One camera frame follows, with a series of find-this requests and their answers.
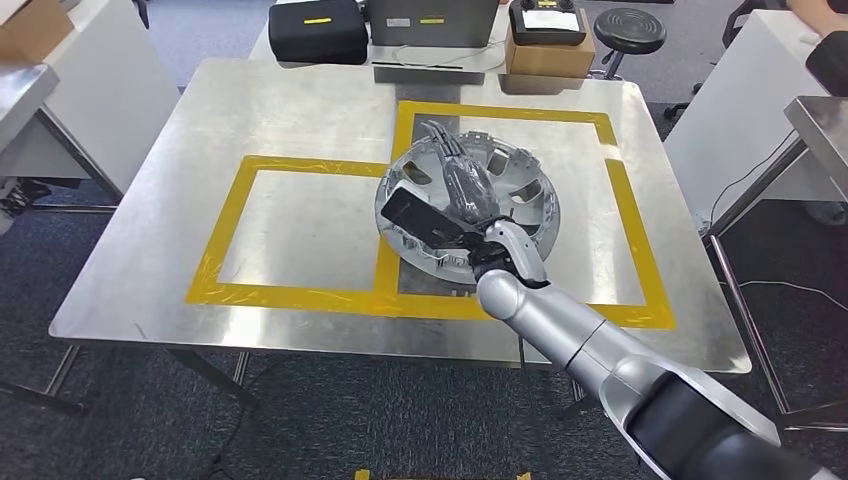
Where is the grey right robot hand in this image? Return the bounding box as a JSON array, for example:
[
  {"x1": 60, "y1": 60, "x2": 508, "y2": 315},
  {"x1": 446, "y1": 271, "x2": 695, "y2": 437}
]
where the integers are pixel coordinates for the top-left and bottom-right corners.
[{"x1": 421, "y1": 120, "x2": 503, "y2": 227}]

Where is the grey plastic wheel hubcap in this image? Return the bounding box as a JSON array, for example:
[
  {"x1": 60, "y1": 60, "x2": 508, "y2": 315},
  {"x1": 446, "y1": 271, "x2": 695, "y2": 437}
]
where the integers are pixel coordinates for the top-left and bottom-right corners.
[{"x1": 374, "y1": 130, "x2": 562, "y2": 287}]

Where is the steel workbench table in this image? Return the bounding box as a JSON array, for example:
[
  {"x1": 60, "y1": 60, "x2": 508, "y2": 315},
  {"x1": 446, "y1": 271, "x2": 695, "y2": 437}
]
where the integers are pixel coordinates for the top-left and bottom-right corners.
[{"x1": 0, "y1": 58, "x2": 752, "y2": 419}]

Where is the brown cardboard box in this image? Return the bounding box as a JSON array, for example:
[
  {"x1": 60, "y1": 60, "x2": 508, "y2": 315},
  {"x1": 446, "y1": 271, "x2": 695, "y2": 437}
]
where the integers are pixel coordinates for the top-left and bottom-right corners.
[
  {"x1": 504, "y1": 26, "x2": 598, "y2": 79},
  {"x1": 0, "y1": 0, "x2": 74, "y2": 64}
]

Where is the grey hard case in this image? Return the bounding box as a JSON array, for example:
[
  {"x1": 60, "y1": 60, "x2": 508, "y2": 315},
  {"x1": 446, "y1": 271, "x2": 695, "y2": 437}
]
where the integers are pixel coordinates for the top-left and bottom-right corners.
[{"x1": 368, "y1": 0, "x2": 499, "y2": 49}]

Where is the black remote controller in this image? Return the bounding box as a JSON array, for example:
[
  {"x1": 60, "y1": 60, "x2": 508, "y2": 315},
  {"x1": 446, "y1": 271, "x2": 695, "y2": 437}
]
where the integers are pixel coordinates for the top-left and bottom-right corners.
[{"x1": 508, "y1": 0, "x2": 590, "y2": 48}]

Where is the black zip case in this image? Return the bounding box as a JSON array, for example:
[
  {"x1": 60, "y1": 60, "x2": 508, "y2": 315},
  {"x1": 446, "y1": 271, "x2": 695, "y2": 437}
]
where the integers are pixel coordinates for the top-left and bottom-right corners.
[{"x1": 268, "y1": 0, "x2": 370, "y2": 66}]

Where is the black ridged seat stool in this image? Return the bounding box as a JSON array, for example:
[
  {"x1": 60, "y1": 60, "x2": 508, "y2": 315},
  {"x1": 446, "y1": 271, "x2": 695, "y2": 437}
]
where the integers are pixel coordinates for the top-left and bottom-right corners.
[{"x1": 592, "y1": 7, "x2": 668, "y2": 81}]

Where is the white desk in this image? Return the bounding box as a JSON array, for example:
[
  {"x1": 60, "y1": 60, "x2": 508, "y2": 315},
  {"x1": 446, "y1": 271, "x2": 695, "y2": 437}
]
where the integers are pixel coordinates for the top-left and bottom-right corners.
[
  {"x1": 664, "y1": 9, "x2": 848, "y2": 223},
  {"x1": 0, "y1": 0, "x2": 181, "y2": 200}
]

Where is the closed yellow floor tape square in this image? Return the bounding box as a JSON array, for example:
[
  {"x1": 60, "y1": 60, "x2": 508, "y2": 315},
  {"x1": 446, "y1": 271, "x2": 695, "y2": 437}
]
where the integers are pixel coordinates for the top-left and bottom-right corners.
[{"x1": 352, "y1": 468, "x2": 531, "y2": 480}]

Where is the steel side table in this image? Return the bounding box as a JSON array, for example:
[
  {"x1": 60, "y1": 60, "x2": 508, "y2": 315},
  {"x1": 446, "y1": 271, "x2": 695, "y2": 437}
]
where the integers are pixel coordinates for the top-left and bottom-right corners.
[
  {"x1": 702, "y1": 95, "x2": 848, "y2": 432},
  {"x1": 0, "y1": 62, "x2": 127, "y2": 207}
]

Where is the black chair back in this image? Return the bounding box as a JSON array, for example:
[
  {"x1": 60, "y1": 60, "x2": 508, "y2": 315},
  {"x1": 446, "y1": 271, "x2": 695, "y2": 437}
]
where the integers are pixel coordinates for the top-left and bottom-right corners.
[{"x1": 804, "y1": 31, "x2": 848, "y2": 99}]

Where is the person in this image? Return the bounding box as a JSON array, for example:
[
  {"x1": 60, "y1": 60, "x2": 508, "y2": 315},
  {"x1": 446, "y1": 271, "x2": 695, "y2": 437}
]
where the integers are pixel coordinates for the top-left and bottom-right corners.
[{"x1": 786, "y1": 0, "x2": 848, "y2": 38}]

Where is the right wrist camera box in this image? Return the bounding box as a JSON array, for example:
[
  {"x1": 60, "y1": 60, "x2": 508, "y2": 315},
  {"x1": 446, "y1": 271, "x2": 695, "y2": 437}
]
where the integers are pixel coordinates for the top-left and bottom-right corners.
[{"x1": 380, "y1": 187, "x2": 488, "y2": 252}]

